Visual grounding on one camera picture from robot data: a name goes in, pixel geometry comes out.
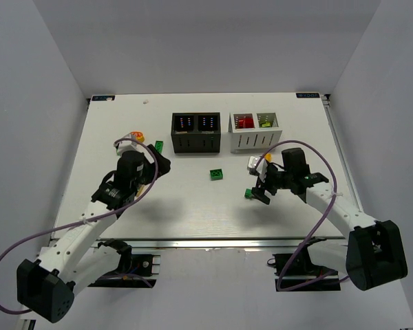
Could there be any small dark green lego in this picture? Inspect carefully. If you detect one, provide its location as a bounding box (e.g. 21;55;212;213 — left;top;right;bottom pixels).
244;188;253;199

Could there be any red rounded lego block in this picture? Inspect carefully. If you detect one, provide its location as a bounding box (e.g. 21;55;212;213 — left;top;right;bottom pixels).
235;117;255;129

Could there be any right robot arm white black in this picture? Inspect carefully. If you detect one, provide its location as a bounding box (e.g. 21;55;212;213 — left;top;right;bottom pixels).
247;148;408;291

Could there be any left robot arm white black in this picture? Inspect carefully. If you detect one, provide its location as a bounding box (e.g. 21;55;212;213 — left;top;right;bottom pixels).
17;144;171;323

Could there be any dark green long lego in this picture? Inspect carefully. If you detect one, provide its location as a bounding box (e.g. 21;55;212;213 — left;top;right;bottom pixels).
154;140;164;153

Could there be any yellow round flower lego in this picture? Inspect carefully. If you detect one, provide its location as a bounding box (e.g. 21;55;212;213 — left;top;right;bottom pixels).
131;131;145;142

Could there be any white two-compartment container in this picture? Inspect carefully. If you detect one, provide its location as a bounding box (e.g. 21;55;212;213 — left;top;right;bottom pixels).
229;112;282;153

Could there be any black two-compartment container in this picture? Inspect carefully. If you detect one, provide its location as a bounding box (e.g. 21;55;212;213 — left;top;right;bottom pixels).
171;112;222;154

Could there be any dark green 2x2 lego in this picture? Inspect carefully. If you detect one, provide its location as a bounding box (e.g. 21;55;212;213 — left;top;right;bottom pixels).
209;168;224;181

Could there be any blue label left corner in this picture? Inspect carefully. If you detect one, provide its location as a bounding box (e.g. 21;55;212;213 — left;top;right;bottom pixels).
91;95;115;102

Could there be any blue label corner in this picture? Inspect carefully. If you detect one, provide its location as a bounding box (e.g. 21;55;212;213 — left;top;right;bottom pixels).
91;95;115;102
295;92;320;98

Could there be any blue label right corner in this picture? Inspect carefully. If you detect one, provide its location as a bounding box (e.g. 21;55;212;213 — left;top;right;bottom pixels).
295;92;320;98

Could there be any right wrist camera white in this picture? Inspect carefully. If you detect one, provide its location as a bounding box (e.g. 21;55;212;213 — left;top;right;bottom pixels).
247;156;267;176

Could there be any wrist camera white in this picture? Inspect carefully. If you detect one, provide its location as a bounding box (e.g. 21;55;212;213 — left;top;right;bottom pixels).
247;156;267;176
114;133;137;156

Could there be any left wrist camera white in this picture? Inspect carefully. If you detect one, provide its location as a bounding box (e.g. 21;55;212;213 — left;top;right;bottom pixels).
114;133;137;156

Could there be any aluminium table front rail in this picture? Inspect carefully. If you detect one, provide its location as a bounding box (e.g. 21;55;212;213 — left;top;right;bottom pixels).
47;236;345;250

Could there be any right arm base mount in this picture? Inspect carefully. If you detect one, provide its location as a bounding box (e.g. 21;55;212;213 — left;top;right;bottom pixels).
276;254;341;292

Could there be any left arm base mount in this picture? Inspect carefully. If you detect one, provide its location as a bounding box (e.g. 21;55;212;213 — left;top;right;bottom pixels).
89;239;160;289

